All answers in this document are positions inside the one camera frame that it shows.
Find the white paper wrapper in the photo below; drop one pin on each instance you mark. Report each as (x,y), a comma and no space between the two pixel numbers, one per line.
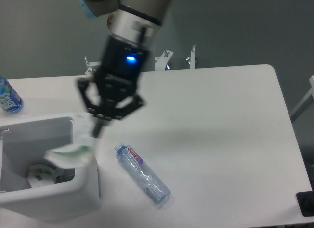
(81,151)

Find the black clamp at table edge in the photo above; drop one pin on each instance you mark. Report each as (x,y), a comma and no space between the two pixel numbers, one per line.
(306,203)

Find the blue labelled drink bottle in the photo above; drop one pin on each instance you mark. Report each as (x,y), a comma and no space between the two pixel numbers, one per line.
(10,101)

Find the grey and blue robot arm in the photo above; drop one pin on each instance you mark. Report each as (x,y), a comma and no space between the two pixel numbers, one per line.
(134,21)

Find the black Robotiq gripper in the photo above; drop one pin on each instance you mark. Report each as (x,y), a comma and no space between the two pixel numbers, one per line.
(116,81)

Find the clear plastic water bottle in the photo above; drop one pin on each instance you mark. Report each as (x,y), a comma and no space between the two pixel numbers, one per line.
(143,175)

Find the crumpled trash inside can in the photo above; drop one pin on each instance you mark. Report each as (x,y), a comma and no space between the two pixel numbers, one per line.
(40,175)

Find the white plastic trash can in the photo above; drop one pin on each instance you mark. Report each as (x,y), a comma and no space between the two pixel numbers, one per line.
(23,143)

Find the white metal base frame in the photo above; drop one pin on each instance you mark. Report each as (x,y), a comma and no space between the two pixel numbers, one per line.
(161,62)

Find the white frame at right edge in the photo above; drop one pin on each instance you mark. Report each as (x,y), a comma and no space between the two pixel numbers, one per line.
(304,103)

